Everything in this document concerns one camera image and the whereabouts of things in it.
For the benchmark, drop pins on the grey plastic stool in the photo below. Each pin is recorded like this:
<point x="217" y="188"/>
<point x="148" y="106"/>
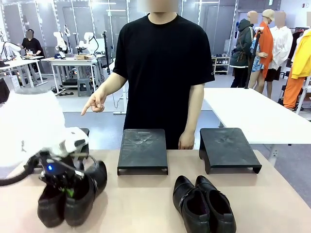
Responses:
<point x="85" y="87"/>

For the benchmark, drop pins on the white side desk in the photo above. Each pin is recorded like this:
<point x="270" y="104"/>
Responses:
<point x="22" y="63"/>

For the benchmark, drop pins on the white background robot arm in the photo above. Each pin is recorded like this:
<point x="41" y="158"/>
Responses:
<point x="88" y="43"/>
<point x="60" y="43"/>

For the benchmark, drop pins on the mannequin in orange top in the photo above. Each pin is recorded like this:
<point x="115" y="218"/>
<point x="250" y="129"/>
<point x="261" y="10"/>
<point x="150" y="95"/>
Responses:
<point x="263" y="48"/>

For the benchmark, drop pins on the person's left hand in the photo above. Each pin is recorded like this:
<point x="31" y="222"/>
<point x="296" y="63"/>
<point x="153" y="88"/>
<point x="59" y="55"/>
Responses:
<point x="186" y="142"/>

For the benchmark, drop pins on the person's right hand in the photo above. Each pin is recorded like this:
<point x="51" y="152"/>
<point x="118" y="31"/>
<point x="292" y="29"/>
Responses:
<point x="98" y="102"/>

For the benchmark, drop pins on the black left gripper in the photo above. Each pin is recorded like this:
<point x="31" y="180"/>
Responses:
<point x="60" y="170"/>

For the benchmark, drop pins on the mannequin in white shirt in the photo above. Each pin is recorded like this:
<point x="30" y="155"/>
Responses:
<point x="281" y="46"/>

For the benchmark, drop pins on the black shoe stand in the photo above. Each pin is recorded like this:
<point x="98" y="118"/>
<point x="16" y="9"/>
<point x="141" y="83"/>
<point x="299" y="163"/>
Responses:
<point x="143" y="148"/>
<point x="226" y="148"/>
<point x="85" y="132"/>

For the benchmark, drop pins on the white workbench with robots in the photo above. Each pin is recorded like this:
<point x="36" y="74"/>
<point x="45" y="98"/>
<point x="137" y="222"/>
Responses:
<point x="73" y="60"/>

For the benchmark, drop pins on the black shoe with silver buckle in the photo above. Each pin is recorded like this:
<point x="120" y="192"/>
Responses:
<point x="218" y="206"/>
<point x="189" y="206"/>

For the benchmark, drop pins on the large white table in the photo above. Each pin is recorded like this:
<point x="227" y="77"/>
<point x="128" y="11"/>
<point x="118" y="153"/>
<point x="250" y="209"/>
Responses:
<point x="255" y="111"/>

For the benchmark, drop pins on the black leather shoe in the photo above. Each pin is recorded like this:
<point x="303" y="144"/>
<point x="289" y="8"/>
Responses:
<point x="49" y="206"/>
<point x="85" y="194"/>

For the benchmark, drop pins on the seated person in black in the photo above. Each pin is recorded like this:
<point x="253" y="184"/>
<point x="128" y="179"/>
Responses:
<point x="31" y="46"/>

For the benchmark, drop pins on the person's left forearm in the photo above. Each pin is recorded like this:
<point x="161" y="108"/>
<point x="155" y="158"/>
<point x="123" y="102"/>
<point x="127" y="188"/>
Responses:
<point x="194" y="109"/>

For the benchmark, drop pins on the cardboard box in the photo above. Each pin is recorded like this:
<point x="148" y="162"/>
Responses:
<point x="80" y="57"/>

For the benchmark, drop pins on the white shoe rack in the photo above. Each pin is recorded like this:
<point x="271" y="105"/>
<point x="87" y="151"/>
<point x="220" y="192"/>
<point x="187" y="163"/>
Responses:
<point x="221" y="65"/>

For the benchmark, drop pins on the black upright pole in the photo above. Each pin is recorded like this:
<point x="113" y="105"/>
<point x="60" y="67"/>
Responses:
<point x="106" y="51"/>

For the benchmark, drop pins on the mannequin in dark green jacket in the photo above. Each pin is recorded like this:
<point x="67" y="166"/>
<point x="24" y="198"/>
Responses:
<point x="243" y="48"/>

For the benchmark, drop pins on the person's right forearm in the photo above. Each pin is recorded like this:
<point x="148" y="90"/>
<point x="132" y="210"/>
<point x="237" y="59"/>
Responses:
<point x="114" y="83"/>

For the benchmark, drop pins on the yellow hoodie with orange trousers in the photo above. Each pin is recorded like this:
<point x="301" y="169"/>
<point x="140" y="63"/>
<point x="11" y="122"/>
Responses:
<point x="300" y="63"/>

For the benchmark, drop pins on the person in black t-shirt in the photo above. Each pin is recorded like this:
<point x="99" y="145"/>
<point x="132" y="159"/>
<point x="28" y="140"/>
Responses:
<point x="162" y="72"/>

